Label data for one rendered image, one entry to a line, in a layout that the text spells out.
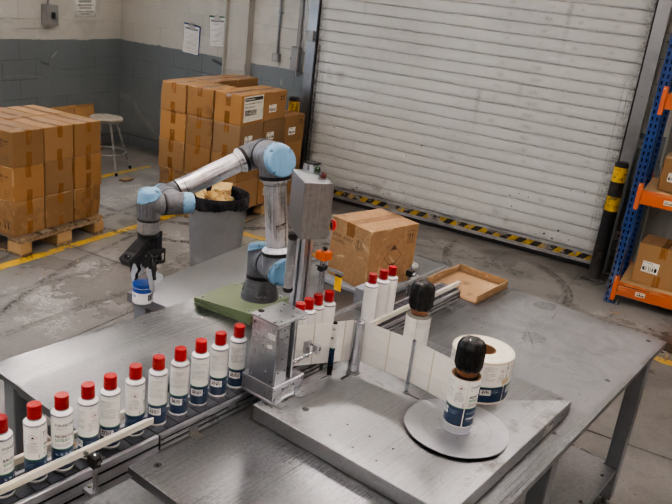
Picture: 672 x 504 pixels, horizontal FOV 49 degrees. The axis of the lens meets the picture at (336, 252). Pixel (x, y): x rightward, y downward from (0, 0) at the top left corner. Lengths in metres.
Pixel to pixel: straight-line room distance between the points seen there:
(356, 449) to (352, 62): 5.59
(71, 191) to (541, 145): 3.89
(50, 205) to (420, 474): 4.29
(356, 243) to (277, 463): 1.32
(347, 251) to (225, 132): 3.26
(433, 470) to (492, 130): 5.03
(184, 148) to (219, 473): 4.82
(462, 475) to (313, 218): 0.90
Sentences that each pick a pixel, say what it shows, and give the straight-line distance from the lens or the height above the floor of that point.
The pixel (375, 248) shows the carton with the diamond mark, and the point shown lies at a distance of 3.14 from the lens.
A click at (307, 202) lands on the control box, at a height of 1.41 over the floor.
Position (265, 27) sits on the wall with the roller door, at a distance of 8.00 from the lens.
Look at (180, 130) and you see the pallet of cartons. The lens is 6.60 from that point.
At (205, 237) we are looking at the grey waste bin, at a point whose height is 0.34.
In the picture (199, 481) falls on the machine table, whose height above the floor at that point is 0.83.
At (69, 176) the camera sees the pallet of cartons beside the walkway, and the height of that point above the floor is 0.50.
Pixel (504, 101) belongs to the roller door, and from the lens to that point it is 6.77.
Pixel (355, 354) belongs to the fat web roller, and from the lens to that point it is 2.42.
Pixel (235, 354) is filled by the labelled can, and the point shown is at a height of 1.00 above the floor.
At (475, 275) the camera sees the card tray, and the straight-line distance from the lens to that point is 3.61.
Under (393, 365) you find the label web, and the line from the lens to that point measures 2.39.
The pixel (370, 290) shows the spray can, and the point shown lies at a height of 1.03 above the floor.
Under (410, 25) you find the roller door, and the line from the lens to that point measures 7.06.
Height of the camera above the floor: 2.06
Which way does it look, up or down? 20 degrees down
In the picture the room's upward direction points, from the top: 7 degrees clockwise
